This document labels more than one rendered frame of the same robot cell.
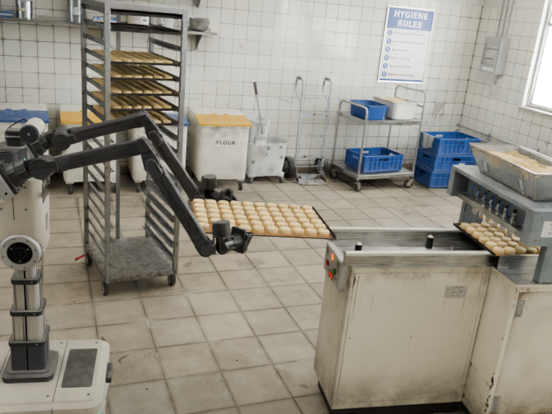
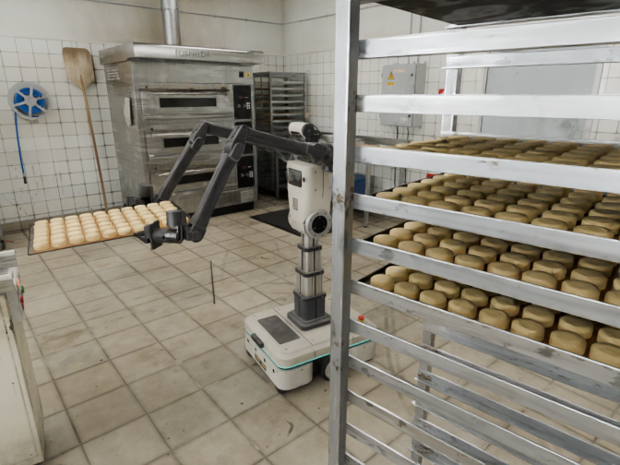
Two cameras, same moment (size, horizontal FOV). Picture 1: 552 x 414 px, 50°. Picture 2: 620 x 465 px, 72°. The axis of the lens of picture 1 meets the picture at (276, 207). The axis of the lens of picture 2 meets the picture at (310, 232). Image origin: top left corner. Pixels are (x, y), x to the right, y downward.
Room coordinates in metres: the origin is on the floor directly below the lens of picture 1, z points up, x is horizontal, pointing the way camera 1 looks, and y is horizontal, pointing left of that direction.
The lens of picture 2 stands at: (4.35, 0.33, 1.52)
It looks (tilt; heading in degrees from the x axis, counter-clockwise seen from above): 18 degrees down; 162
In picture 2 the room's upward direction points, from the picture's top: straight up
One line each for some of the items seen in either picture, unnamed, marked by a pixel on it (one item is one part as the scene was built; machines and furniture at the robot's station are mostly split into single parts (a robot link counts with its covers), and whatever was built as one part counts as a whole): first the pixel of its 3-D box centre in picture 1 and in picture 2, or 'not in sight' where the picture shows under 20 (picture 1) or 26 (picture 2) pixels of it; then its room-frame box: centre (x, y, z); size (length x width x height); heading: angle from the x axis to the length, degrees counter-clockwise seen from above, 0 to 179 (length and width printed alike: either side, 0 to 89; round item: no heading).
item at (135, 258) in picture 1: (130, 146); not in sight; (3.76, 0.99, 0.93); 0.64 x 0.51 x 1.78; 31
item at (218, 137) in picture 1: (218, 149); not in sight; (6.13, 0.68, 0.38); 0.64 x 0.54 x 0.77; 19
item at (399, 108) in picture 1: (393, 108); not in sight; (6.80, -1.24, 0.90); 0.44 x 0.36 x 0.20; 31
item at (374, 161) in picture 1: (374, 159); not in sight; (6.72, -1.08, 0.29); 0.56 x 0.38 x 0.20; 120
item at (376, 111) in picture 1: (367, 109); not in sight; (6.60, -0.92, 0.88); 0.40 x 0.30 x 0.16; 25
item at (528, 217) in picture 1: (511, 218); not in sight; (2.74, -1.15, 1.01); 0.72 x 0.33 x 0.34; 14
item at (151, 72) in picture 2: not in sight; (189, 137); (-1.39, 0.60, 1.01); 1.56 x 1.20 x 2.01; 112
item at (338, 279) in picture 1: (335, 264); (15, 292); (2.53, -0.30, 0.77); 0.24 x 0.04 x 0.14; 14
